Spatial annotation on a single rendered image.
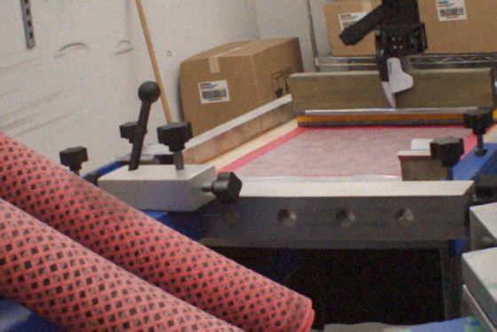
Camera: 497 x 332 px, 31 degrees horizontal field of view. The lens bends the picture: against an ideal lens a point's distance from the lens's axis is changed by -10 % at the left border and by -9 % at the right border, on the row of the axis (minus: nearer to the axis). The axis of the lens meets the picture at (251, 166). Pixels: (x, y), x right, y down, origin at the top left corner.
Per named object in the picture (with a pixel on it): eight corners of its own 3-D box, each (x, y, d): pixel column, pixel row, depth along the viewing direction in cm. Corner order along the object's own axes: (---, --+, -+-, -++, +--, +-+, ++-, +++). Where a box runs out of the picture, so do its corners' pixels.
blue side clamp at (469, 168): (479, 183, 132) (476, 136, 130) (510, 183, 129) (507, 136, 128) (417, 257, 106) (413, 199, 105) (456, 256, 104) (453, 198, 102)
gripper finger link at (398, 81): (413, 108, 164) (408, 57, 164) (382, 109, 167) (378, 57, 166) (418, 107, 167) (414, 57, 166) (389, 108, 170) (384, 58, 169)
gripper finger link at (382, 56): (385, 82, 165) (381, 33, 164) (378, 82, 166) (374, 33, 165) (394, 81, 169) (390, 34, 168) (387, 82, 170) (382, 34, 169)
